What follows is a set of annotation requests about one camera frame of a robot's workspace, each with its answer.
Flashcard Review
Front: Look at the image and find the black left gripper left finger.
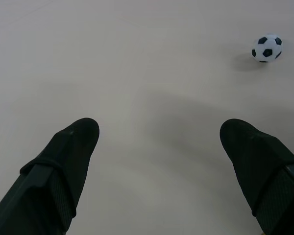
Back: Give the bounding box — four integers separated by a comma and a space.
0, 117, 100, 235

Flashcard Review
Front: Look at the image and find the small black-white soccer ball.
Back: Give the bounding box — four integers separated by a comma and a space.
251, 33, 283, 63

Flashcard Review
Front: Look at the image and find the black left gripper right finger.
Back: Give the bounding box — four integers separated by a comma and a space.
219, 118, 294, 235

